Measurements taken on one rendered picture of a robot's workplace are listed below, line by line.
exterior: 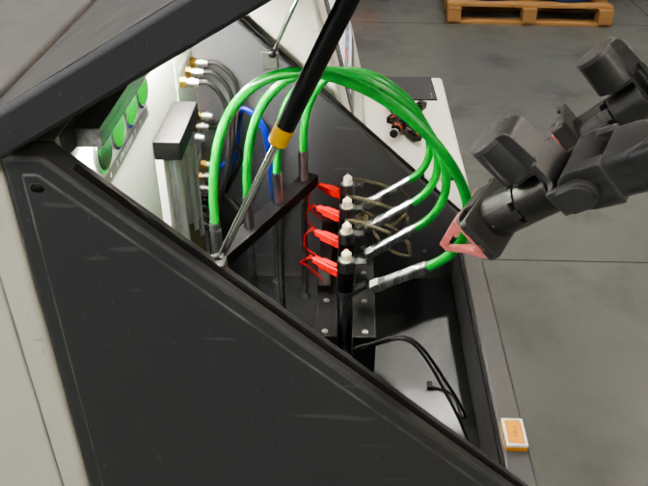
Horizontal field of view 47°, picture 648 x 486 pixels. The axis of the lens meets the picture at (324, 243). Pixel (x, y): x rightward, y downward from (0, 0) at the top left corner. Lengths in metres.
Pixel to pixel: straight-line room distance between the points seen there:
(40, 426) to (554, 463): 1.71
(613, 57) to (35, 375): 0.87
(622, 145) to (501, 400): 0.49
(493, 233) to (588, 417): 1.64
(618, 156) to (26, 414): 0.72
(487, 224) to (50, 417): 0.57
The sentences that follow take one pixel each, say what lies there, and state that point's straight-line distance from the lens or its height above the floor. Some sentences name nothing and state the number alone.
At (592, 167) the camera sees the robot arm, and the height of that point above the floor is 1.40.
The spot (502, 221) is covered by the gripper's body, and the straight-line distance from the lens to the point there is 0.93.
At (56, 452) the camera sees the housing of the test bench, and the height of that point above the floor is 1.05.
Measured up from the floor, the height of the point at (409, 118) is 1.37.
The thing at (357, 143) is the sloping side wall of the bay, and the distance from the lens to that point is 1.40.
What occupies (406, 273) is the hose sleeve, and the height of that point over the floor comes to 1.14.
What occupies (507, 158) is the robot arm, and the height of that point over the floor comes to 1.37.
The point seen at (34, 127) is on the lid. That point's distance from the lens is 0.69.
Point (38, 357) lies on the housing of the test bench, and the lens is 0.88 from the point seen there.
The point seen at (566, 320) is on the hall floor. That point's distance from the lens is 2.88.
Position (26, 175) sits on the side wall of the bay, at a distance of 0.74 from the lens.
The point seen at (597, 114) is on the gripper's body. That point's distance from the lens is 1.18.
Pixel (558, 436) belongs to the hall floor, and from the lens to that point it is 2.45.
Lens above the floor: 1.77
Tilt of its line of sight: 34 degrees down
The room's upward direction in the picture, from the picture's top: straight up
